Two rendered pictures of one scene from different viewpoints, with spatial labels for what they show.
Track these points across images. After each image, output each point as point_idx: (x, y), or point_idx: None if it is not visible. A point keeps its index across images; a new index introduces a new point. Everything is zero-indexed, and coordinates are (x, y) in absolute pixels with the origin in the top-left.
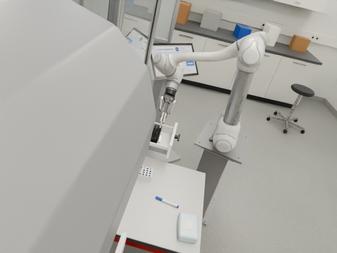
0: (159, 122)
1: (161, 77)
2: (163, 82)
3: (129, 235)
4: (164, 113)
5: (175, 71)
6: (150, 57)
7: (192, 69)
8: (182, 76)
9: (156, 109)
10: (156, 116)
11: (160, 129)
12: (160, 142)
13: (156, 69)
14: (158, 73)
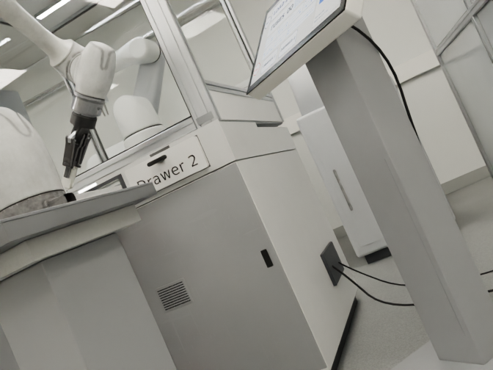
0: (71, 188)
1: (257, 83)
2: (321, 93)
3: None
4: (400, 202)
5: (70, 69)
6: (183, 53)
7: (331, 3)
8: (84, 72)
9: (364, 190)
10: (381, 217)
11: None
12: None
13: (255, 67)
14: (256, 74)
